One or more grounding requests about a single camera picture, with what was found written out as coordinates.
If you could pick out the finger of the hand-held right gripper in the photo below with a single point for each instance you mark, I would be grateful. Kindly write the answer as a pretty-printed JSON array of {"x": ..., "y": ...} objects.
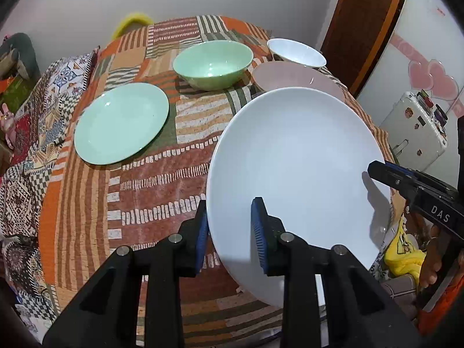
[
  {"x": 398, "y": 170},
  {"x": 380, "y": 174}
]

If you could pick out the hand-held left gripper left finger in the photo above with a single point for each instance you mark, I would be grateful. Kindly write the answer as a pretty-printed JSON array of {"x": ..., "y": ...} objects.
[{"x": 201, "y": 241}]

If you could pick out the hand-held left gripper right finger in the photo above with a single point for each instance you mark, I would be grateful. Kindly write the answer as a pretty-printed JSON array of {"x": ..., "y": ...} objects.
[{"x": 258, "y": 232}]

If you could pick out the white plate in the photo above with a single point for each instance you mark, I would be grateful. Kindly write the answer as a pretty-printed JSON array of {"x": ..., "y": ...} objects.
[{"x": 301, "y": 152}]

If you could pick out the pink plate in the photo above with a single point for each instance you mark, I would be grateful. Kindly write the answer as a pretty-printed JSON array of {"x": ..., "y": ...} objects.
[{"x": 290, "y": 76}]

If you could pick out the green plate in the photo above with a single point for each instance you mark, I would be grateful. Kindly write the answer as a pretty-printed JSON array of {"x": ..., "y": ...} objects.
[{"x": 121, "y": 123}]

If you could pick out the green bowl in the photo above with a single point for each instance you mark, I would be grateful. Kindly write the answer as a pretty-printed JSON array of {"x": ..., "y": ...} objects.
[{"x": 214, "y": 61}]

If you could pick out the person's right hand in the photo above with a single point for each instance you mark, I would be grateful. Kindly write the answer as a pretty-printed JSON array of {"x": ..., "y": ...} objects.
[{"x": 429, "y": 261}]

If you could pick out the white suitcase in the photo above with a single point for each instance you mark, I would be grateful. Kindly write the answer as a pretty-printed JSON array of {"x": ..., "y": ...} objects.
[{"x": 409, "y": 130}]

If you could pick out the yellow cloth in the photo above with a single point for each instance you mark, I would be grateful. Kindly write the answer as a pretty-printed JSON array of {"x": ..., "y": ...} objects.
[{"x": 402, "y": 257}]

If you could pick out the striped patchwork tablecloth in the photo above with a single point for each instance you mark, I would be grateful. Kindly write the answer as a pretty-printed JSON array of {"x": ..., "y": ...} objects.
[{"x": 152, "y": 188}]

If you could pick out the grey cloth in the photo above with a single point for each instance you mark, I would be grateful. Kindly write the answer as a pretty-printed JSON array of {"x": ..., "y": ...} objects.
[{"x": 398, "y": 293}]

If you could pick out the white cabinet with pink hearts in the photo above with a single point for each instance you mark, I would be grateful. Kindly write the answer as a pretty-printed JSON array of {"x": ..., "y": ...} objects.
[{"x": 417, "y": 43}]

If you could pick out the white spotted bowl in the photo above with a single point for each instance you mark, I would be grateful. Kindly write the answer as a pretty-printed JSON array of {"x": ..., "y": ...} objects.
[{"x": 297, "y": 52}]

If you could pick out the brown wooden door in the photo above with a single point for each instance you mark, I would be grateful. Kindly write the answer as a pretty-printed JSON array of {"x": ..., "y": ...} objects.
[{"x": 362, "y": 25}]

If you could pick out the printed patterned blanket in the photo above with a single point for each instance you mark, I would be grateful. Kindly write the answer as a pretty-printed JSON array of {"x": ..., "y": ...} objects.
[{"x": 29, "y": 174}]

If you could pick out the pink bunny toy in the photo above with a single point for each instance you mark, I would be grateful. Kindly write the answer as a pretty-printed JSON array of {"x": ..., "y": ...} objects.
[{"x": 7, "y": 123}]

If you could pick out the green gift bag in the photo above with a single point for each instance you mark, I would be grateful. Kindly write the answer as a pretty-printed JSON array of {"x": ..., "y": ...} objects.
[{"x": 9, "y": 92}]

